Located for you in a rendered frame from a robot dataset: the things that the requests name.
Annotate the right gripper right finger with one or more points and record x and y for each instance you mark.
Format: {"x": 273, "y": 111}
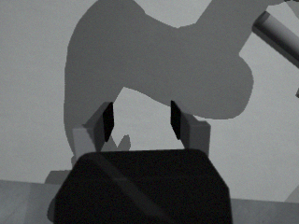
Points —
{"x": 191, "y": 132}

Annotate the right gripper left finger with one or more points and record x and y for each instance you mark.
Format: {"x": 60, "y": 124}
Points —
{"x": 91, "y": 136}

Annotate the grey metal shaft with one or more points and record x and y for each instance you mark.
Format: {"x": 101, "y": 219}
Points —
{"x": 278, "y": 33}

